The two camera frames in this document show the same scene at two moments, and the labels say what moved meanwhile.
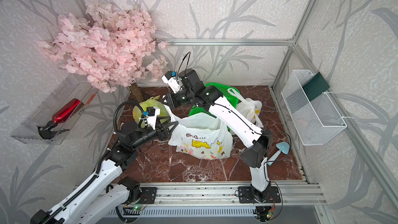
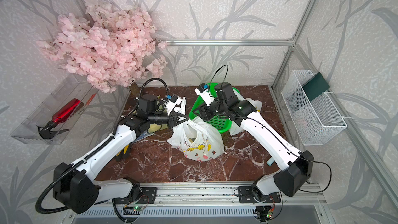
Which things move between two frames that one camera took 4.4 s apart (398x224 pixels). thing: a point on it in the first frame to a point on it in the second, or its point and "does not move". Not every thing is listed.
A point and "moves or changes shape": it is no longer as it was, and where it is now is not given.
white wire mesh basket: (315, 123) does not move
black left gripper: (162, 134) to (172, 119)
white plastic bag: (201, 135) moves or changes shape
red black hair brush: (47, 132) does not move
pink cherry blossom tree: (110, 46) does not move
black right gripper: (170, 100) to (203, 112)
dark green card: (315, 86) does not move
